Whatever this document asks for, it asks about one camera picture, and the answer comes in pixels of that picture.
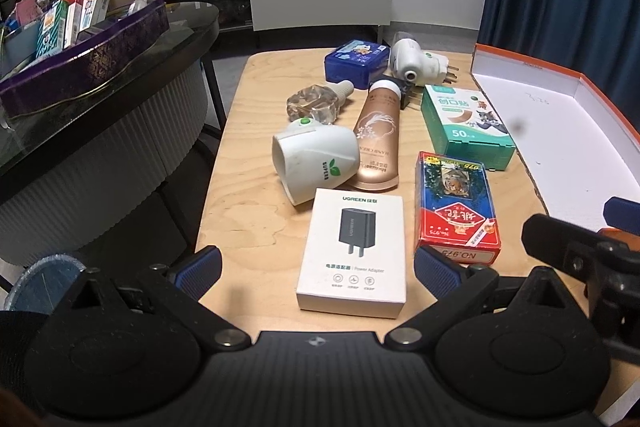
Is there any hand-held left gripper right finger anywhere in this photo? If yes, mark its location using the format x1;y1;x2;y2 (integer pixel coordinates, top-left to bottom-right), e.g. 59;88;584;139
384;246;595;351

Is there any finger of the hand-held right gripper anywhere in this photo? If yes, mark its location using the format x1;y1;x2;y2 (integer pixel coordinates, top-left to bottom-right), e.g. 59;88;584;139
603;196;640;228
521;213;608;275

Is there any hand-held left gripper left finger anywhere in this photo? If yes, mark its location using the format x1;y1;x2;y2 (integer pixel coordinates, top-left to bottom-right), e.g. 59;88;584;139
64;246;252;351

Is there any red blue playing card box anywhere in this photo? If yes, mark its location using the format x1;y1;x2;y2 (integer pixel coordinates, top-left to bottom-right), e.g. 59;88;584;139
414;151;502;267

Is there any orange white cardboard box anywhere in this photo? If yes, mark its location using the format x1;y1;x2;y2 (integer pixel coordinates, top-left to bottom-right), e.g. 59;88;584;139
470;43;640;233

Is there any white power adapter box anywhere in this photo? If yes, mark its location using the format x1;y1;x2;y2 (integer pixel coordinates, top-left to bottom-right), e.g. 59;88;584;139
295;188;407;320

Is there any green bandage box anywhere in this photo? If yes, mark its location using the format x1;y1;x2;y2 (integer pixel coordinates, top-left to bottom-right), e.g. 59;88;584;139
420;84;517;172

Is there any rose gold hand cream tube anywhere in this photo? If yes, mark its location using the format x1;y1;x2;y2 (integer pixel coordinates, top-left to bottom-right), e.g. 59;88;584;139
350;78;403;188

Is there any white cup-shaped mosquito heater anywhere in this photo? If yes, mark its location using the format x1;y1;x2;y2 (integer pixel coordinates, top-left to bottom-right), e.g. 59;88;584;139
271;118;361;206

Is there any clear glass bottle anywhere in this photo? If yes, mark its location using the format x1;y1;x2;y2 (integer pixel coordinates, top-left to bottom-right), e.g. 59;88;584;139
286;79;356;126

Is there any white plug-in mosquito heater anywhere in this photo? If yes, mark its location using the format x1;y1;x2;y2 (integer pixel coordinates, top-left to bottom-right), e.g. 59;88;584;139
389;34;458;88

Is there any blue tin box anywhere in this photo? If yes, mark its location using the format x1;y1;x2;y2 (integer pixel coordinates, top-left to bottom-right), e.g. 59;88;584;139
324;39;391;82

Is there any blue round cushion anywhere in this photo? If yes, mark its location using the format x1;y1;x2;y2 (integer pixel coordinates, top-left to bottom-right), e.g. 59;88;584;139
0;254;90;314

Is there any black glass round table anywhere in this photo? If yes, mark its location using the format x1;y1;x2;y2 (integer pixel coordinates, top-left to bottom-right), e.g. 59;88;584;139
0;0;222;268

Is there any purple tray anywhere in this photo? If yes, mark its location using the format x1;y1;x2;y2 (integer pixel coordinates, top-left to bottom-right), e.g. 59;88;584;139
0;0;171;118

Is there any white blue box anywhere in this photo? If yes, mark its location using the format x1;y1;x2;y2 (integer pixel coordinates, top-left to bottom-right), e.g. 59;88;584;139
80;0;112;32

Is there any teal printed box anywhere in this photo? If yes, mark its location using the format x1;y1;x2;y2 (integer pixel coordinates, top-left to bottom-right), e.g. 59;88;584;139
35;0;69;58

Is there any red white box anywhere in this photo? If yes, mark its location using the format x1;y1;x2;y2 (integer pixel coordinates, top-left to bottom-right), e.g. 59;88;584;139
62;0;86;48

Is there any white TV cabinet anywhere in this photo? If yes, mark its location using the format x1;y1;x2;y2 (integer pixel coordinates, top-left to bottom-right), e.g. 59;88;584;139
125;0;396;45

